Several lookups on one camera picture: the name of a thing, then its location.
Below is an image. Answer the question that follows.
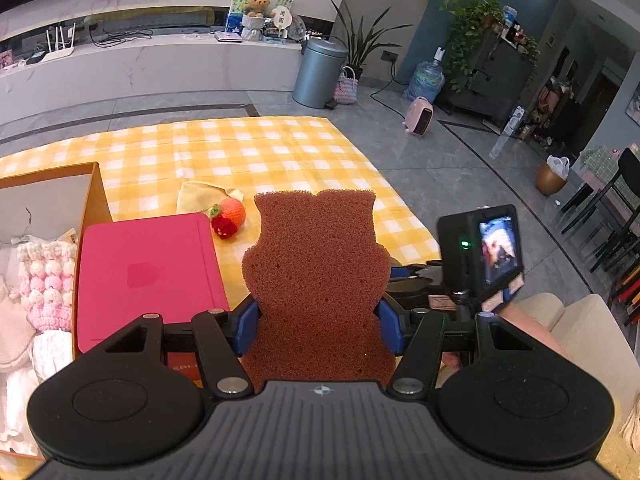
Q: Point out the cream sofa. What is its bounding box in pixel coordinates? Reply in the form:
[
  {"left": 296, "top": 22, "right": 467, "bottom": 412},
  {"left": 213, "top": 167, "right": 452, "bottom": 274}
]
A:
[{"left": 515, "top": 292, "right": 640, "bottom": 461}]

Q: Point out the brown bear-shaped sponge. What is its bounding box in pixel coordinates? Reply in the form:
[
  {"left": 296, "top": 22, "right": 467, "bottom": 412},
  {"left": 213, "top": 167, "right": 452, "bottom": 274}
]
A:
[{"left": 241, "top": 188, "right": 393, "bottom": 394}]

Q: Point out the dark grey cabinet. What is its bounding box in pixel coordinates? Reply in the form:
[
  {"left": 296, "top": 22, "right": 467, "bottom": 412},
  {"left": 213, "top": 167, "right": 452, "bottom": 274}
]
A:
[{"left": 449, "top": 29, "right": 540, "bottom": 122}]

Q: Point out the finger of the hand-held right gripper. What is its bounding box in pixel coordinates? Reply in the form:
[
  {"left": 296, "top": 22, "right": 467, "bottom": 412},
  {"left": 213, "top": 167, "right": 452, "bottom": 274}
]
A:
[
  {"left": 390, "top": 260, "right": 444, "bottom": 282},
  {"left": 387, "top": 281, "right": 453, "bottom": 312}
]

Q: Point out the white router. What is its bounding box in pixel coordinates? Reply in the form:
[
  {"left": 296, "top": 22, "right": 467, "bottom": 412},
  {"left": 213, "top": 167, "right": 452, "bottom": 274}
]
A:
[{"left": 41, "top": 22, "right": 76, "bottom": 64}]

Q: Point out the tall leafy floor plant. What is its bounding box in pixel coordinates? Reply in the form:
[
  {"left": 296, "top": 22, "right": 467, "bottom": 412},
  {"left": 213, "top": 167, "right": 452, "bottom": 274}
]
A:
[{"left": 330, "top": 0, "right": 417, "bottom": 82}]

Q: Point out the cream cloth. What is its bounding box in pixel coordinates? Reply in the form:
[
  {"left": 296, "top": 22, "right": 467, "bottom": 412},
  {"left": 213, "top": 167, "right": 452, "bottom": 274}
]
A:
[{"left": 0, "top": 279, "right": 37, "bottom": 372}]

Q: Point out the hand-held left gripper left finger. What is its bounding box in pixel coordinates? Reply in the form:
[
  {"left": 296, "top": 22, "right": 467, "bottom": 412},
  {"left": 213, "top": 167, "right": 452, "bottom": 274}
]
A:
[{"left": 100, "top": 301, "right": 262, "bottom": 399}]

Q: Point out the gold round pot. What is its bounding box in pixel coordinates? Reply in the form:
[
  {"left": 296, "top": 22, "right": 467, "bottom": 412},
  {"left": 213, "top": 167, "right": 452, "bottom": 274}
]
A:
[{"left": 535, "top": 156, "right": 571, "bottom": 197}]

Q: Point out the yellow fuzzy throw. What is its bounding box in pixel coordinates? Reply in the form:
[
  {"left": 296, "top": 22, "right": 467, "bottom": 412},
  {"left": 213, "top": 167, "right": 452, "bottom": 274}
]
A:
[{"left": 597, "top": 400, "right": 640, "bottom": 480}]

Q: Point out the white fluffy cloth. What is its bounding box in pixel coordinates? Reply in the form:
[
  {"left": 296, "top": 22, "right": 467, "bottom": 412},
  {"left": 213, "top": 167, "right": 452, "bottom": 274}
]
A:
[{"left": 0, "top": 370, "right": 47, "bottom": 457}]

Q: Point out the blue water bottle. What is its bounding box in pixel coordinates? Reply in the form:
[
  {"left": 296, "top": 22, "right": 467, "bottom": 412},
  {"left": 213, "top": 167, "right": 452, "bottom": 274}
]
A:
[{"left": 403, "top": 47, "right": 446, "bottom": 104}]

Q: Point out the bushy potted plant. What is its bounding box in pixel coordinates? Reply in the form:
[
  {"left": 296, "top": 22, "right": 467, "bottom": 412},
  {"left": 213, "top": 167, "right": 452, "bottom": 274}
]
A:
[{"left": 439, "top": 0, "right": 507, "bottom": 93}]

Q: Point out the orange cardboard box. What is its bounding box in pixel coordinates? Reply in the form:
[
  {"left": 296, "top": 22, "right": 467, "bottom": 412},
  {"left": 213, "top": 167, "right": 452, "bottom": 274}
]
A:
[{"left": 0, "top": 161, "right": 114, "bottom": 459}]

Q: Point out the red square box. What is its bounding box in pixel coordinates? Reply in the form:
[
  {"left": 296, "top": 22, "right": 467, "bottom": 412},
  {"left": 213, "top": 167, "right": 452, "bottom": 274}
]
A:
[{"left": 74, "top": 212, "right": 231, "bottom": 386}]

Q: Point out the yellow checkered blanket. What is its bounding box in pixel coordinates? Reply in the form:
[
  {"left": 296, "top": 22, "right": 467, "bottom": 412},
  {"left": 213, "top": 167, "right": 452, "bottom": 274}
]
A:
[{"left": 0, "top": 116, "right": 444, "bottom": 313}]

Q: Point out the small teddy bear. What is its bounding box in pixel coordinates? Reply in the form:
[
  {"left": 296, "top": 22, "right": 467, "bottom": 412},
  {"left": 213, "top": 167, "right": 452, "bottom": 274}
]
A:
[{"left": 242, "top": 0, "right": 271, "bottom": 42}]

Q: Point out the pastel woven bag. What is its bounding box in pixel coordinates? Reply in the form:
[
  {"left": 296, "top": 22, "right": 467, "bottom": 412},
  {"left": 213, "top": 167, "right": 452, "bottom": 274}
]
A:
[{"left": 333, "top": 65, "right": 360, "bottom": 105}]

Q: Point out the pink and white crochet piece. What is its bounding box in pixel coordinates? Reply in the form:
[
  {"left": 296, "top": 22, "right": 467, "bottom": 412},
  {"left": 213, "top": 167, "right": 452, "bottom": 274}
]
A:
[{"left": 17, "top": 239, "right": 79, "bottom": 334}]

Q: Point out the yellow cloth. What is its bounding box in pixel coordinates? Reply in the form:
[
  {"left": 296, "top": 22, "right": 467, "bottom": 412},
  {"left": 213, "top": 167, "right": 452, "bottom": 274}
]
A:
[{"left": 175, "top": 180, "right": 245, "bottom": 216}]

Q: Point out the white marble television bench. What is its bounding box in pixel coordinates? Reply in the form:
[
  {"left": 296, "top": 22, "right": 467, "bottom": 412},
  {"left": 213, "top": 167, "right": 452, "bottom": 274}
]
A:
[{"left": 0, "top": 5, "right": 322, "bottom": 127}]

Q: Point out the grey metal trash can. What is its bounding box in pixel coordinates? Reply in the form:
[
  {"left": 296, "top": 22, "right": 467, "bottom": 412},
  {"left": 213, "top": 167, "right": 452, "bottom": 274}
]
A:
[{"left": 292, "top": 38, "right": 348, "bottom": 110}]

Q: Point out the black dining chair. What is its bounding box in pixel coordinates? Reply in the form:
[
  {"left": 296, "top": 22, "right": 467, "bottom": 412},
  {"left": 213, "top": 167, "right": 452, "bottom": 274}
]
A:
[{"left": 559, "top": 147, "right": 640, "bottom": 273}]

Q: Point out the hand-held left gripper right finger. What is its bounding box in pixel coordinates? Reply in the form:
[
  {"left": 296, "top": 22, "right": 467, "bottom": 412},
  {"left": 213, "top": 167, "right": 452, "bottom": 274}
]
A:
[{"left": 377, "top": 300, "right": 539, "bottom": 401}]

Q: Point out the person's right forearm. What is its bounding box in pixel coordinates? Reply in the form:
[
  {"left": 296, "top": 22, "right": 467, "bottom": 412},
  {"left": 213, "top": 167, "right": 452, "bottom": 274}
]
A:
[{"left": 499, "top": 302, "right": 569, "bottom": 362}]

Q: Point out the white folded cloth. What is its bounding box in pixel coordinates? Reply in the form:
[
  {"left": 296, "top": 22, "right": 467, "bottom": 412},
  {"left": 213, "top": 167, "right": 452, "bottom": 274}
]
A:
[{"left": 30, "top": 330, "right": 77, "bottom": 382}]

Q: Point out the clear acrylic stand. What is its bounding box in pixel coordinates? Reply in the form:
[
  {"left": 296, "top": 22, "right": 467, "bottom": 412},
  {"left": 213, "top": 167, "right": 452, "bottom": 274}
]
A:
[{"left": 491, "top": 105, "right": 527, "bottom": 159}]

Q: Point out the crochet orange and strawberry toy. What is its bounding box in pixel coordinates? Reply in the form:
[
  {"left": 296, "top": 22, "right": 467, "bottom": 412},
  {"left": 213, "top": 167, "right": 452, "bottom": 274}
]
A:
[{"left": 209, "top": 197, "right": 247, "bottom": 239}]

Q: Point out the pink space heater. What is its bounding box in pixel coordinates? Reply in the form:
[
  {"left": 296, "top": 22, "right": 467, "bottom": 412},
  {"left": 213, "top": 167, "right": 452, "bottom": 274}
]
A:
[{"left": 403, "top": 97, "right": 435, "bottom": 137}]

